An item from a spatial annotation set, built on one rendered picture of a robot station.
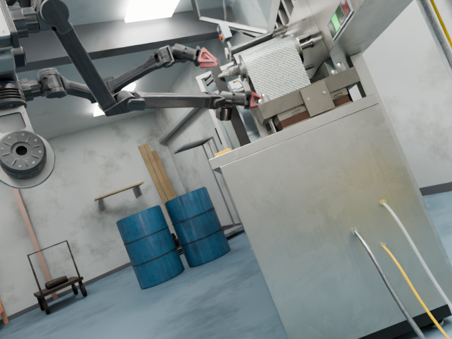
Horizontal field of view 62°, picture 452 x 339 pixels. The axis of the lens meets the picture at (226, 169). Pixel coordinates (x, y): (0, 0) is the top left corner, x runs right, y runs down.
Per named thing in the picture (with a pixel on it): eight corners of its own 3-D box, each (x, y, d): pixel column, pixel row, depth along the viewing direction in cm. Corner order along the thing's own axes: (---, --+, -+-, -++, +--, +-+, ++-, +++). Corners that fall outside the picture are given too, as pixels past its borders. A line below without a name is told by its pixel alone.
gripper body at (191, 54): (196, 60, 168) (180, 55, 169) (198, 67, 178) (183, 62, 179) (200, 46, 168) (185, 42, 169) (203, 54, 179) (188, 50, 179)
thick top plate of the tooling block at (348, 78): (261, 126, 162) (256, 112, 162) (348, 90, 161) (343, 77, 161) (264, 119, 146) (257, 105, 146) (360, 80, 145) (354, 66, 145)
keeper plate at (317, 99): (309, 118, 145) (298, 91, 146) (333, 107, 145) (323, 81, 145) (311, 116, 143) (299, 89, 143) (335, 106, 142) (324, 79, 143)
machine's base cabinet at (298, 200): (263, 255, 387) (231, 177, 391) (321, 231, 386) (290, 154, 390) (306, 389, 136) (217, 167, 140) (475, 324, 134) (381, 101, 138)
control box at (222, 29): (220, 44, 232) (214, 29, 232) (229, 42, 233) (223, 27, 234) (222, 39, 225) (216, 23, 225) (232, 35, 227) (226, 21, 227)
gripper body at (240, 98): (248, 105, 161) (231, 103, 161) (247, 109, 171) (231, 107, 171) (250, 90, 161) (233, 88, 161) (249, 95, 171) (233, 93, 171)
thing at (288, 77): (265, 115, 166) (249, 77, 167) (315, 95, 165) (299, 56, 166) (265, 115, 165) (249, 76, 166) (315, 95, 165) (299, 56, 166)
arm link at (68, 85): (96, 107, 197) (89, 89, 197) (119, 97, 195) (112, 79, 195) (41, 97, 153) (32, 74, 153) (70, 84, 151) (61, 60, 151)
